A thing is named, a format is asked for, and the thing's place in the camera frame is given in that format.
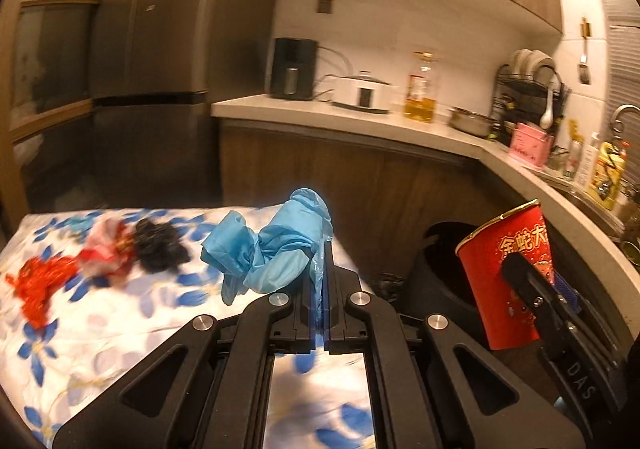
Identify white rice cooker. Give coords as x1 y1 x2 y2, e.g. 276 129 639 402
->
331 71 393 114

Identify black air fryer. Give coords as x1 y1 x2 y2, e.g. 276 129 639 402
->
269 38 318 100

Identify dark grey refrigerator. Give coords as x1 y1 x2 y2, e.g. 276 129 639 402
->
89 0 276 208

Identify black trash bin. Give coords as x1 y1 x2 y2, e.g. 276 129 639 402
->
396 221 489 348

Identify blue floral tablecloth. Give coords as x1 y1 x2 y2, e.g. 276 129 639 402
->
1 208 375 448

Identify window blinds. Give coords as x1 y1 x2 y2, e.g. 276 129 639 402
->
581 0 640 145

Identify steel sink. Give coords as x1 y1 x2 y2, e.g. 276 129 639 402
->
536 172 639 270

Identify wall socket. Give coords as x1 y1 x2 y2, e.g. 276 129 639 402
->
317 0 333 15

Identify steel bowl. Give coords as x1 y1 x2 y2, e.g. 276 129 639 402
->
448 107 496 138

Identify red paper cup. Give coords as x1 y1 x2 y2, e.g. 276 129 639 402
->
454 198 557 352

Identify orange red plastic bag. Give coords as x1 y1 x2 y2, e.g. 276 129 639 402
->
4 256 78 330

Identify blue plastic glove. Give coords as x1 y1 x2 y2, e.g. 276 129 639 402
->
201 188 333 306

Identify black dish rack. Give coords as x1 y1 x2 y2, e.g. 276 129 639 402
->
489 65 572 146

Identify pink utensil holder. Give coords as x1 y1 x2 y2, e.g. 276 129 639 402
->
509 122 554 168

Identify yellow detergent bottle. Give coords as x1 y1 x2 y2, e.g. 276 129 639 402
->
588 139 628 211

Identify red white wrapper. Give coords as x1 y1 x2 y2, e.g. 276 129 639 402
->
76 217 136 287

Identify white bottle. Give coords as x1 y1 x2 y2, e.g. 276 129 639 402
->
575 132 600 191

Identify beer can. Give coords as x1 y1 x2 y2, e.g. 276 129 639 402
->
563 135 584 180

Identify wooden lower cabinets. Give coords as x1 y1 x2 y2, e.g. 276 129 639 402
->
218 118 637 345

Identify hanging slotted spatula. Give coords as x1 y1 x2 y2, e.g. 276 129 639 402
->
578 17 591 85

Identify steel kitchen faucet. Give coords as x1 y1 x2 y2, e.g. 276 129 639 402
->
608 104 640 141

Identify black bag at back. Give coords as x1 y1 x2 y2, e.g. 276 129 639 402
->
132 218 191 273

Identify cooking oil bottle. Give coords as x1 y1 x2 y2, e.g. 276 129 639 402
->
404 50 437 123

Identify wooden glass door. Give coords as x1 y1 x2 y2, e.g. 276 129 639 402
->
1 0 101 232

